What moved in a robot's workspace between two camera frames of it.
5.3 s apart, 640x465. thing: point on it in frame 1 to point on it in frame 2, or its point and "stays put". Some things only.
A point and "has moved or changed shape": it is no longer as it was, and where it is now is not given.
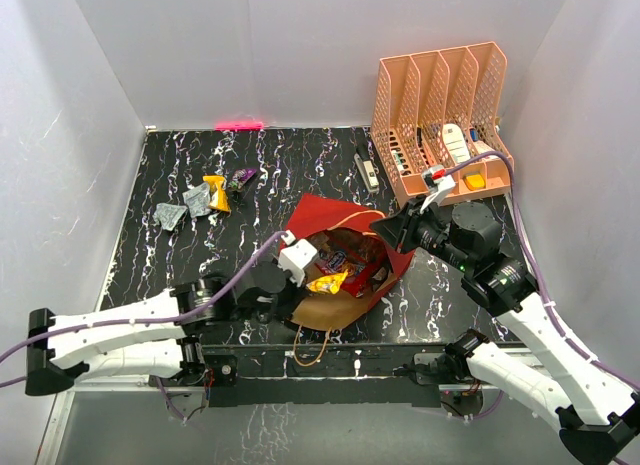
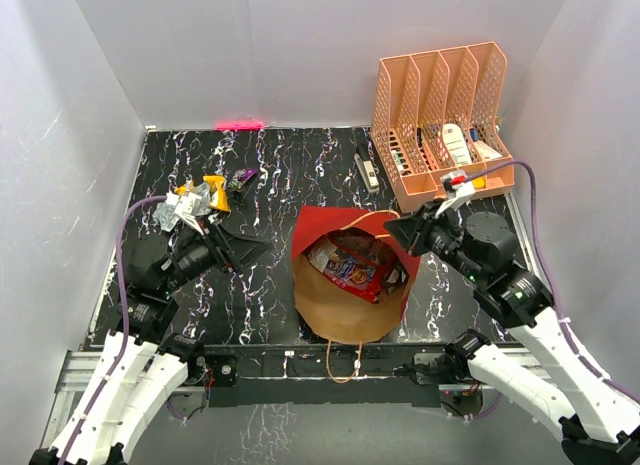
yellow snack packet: x=328 y=283 to x=185 y=189
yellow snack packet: x=218 y=197 stays put
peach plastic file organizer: x=438 y=108 stays put
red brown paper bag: x=356 y=265 has moved or changed shape
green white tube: x=398 y=160 stays put
